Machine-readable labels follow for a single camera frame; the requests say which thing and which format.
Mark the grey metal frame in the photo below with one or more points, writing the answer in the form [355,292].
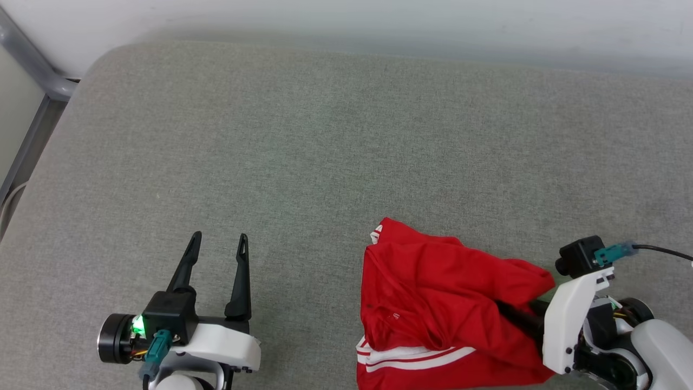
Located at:
[32,62]

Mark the grey fabric sofa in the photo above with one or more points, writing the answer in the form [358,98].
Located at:
[325,162]

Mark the teal camera plug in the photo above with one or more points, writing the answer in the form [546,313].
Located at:
[609,253]
[157,349]

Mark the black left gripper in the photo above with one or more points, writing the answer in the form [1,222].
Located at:
[116,338]

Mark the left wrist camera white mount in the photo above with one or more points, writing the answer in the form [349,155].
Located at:
[227,346]

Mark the teal right camera plug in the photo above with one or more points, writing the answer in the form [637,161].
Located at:
[609,253]

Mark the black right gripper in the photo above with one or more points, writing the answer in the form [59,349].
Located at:
[612,346]

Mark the red and white garment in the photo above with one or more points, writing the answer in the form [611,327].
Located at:
[433,281]

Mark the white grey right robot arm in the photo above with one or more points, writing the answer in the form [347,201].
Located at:
[666,352]

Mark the teal left camera plug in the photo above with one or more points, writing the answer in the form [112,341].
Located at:
[157,349]

